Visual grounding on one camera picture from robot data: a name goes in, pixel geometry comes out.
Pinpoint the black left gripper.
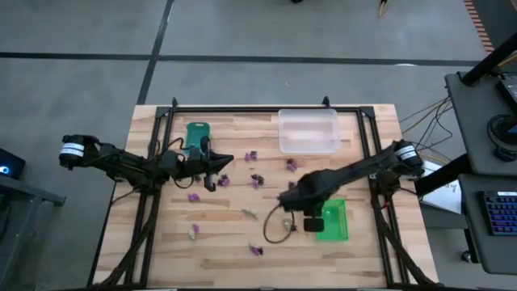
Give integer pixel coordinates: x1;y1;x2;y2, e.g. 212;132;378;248
186;136;234;179

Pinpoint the orange striped floor mat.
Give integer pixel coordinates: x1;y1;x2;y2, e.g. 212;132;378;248
463;0;496;55

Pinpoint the dark laptop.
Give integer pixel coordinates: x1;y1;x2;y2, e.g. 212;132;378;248
495;74;517;114

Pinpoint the black desk support bar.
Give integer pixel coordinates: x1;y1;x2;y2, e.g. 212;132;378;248
414;153;473;198

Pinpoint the clear plastic bin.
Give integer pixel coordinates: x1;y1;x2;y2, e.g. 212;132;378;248
277;108;342;154

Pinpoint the black box with blue light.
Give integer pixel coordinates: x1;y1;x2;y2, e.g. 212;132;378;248
0;147;27;181

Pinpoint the black round device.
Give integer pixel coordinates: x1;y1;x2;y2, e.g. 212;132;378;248
486;114;517;162

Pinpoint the green plastic basket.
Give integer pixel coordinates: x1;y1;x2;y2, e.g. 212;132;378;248
316;197;350;243

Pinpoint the white paper sheet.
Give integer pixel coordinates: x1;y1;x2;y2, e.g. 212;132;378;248
418;160;463;215

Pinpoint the black diagonal pole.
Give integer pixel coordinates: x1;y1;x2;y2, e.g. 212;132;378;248
460;31;517;86

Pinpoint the blue backlit keyboard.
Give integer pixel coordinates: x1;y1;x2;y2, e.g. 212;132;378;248
478;189;517;238

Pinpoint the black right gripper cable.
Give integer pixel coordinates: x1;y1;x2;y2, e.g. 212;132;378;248
263;203;298;245

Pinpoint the grey metal bench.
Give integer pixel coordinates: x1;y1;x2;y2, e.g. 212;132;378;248
0;173;68;291

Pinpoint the black aluminium table frame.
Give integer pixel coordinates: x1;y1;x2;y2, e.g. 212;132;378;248
86;95;439;291

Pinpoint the teal plastic bin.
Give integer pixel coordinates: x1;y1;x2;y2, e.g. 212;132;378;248
184;121;212;157

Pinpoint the grey workstation desk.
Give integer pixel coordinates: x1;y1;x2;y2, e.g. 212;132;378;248
458;173;517;276
443;70;517;177

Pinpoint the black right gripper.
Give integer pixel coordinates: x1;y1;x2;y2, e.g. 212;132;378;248
278;169;326;217

